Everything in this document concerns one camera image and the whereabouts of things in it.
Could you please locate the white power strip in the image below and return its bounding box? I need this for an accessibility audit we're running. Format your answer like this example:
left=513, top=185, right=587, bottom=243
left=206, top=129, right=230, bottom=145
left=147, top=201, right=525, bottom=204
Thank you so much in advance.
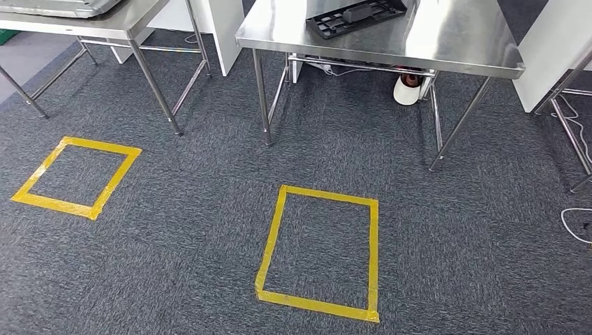
left=305, top=60, right=335, bottom=76

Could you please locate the yellow floor tape square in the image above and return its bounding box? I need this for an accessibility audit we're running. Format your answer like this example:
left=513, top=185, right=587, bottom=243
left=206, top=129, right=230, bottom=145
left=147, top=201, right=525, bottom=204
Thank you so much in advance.
left=10, top=136, right=143, bottom=221

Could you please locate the black plastic panel part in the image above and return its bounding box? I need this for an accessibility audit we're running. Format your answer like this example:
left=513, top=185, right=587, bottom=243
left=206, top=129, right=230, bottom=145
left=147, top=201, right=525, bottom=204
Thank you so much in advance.
left=305, top=0, right=409, bottom=40

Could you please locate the person's foot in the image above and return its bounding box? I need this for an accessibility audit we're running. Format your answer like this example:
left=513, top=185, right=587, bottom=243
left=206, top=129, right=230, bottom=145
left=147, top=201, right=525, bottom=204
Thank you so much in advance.
left=393, top=71, right=425, bottom=107

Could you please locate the grey metal plate part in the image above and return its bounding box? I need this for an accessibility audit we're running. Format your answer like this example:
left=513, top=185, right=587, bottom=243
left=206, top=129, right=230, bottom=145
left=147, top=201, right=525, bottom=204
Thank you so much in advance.
left=0, top=0, right=125, bottom=20

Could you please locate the white box partition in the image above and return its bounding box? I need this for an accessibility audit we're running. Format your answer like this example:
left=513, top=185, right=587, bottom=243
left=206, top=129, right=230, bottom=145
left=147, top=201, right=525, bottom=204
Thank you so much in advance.
left=512, top=0, right=592, bottom=114
left=110, top=0, right=246, bottom=77

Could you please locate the steel workbench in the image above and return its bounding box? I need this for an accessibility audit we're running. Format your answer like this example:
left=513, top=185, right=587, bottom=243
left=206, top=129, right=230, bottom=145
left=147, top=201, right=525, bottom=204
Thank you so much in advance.
left=235, top=0, right=527, bottom=173

